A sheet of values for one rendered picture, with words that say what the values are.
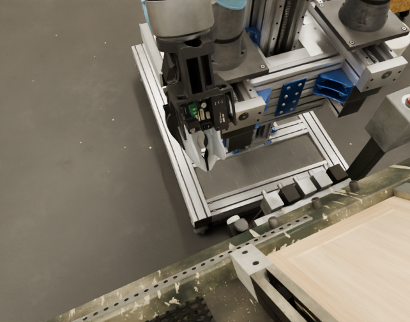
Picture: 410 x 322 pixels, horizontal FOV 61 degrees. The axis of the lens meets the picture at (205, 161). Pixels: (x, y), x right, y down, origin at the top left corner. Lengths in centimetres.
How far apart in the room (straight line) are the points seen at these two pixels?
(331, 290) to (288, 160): 117
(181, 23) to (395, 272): 62
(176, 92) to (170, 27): 8
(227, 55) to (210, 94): 61
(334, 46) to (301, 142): 75
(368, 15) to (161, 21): 92
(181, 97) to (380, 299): 52
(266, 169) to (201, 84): 143
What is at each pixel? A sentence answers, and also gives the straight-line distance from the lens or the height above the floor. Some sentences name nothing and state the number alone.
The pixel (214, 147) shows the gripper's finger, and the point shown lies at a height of 135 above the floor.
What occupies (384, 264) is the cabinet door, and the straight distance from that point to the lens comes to 83.
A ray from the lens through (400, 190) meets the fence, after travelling 109.
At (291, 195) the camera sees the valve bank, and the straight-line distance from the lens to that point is 115.
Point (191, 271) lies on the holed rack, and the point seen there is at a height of 90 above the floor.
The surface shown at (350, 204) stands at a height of 91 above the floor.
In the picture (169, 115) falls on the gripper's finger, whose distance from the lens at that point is 48.
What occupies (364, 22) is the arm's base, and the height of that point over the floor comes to 107.
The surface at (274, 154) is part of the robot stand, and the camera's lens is 188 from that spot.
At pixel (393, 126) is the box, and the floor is 87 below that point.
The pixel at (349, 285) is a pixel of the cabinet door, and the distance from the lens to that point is 78.
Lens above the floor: 178
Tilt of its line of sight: 60 degrees down
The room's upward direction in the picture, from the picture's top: straight up
